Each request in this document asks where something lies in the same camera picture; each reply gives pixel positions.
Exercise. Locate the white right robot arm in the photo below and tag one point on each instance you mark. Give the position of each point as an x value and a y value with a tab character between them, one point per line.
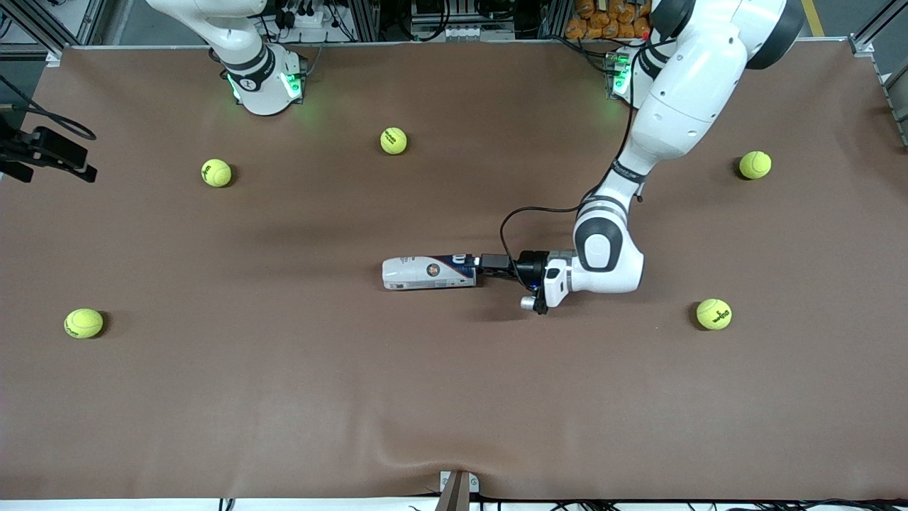
262	85

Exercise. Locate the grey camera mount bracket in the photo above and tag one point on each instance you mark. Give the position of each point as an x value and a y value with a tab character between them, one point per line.
457	493

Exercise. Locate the yellow tennis ball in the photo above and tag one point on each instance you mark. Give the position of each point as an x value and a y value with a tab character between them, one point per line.
394	140
755	165
713	314
84	323
216	172

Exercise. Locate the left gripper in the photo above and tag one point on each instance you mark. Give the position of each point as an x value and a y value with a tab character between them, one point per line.
529	267

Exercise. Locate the orange bag pile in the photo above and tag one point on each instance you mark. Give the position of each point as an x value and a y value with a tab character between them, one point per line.
603	28

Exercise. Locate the white blue tennis ball can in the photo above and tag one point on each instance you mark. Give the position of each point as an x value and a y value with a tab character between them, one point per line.
425	273

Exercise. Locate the aluminium frame post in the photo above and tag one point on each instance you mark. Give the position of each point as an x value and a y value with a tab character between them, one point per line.
367	21

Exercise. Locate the white power strip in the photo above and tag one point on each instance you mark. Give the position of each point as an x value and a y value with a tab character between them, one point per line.
464	33
308	20

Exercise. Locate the silver corner bracket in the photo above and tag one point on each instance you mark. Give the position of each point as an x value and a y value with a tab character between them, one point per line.
54	58
863	48

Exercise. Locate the brown table mat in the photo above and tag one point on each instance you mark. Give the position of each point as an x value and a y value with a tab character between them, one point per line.
454	390

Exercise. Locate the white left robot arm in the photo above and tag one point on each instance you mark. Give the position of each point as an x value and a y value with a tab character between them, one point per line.
681	92

